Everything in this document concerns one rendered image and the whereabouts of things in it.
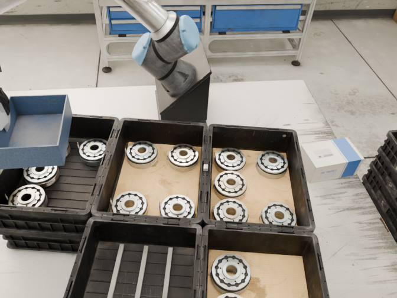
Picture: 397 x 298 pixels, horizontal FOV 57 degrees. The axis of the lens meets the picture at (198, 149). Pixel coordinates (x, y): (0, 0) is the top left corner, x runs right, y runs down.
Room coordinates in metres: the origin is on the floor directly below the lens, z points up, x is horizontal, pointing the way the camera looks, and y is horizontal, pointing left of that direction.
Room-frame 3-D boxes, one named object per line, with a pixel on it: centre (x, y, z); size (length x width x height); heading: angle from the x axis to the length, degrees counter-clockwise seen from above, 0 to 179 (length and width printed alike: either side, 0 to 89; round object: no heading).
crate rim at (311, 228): (0.73, -0.18, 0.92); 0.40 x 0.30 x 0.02; 179
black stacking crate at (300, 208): (0.73, -0.18, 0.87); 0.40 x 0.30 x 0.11; 179
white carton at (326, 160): (0.97, -0.50, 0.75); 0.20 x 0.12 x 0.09; 108
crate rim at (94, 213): (0.73, 0.12, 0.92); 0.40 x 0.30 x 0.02; 179
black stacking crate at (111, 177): (0.73, 0.12, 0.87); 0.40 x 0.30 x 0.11; 179
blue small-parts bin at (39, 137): (0.67, 0.42, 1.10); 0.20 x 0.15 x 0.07; 10
